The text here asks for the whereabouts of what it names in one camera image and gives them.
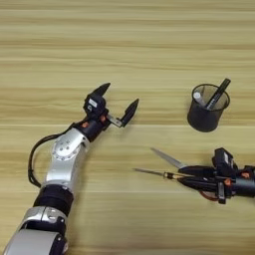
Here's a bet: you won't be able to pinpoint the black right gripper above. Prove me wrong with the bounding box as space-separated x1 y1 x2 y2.
176 164 255 205

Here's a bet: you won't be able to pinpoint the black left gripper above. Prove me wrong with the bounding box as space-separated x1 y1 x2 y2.
70 82 140 143

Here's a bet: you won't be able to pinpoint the red handled scissors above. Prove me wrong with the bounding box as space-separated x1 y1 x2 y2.
149 146 221 202

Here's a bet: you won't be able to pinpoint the amber handle screwdriver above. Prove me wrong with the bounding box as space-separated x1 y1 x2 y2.
132 166 187 182

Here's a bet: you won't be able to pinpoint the black mesh pen cup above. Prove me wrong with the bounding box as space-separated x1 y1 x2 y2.
186 83 231 133

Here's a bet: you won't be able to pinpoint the left gripper small black box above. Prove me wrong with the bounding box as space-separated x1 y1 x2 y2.
83 93 108 121

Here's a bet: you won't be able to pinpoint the gripper small black box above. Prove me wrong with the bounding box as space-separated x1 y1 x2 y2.
211 146 239 177
83 93 108 121

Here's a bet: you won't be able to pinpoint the right gripper small black box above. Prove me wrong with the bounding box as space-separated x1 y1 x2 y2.
211 146 239 177

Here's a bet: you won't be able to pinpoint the white marker pen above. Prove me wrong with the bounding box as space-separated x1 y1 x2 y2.
192 91 208 108

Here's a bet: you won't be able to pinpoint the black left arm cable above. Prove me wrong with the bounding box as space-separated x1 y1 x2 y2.
27 124 78 189

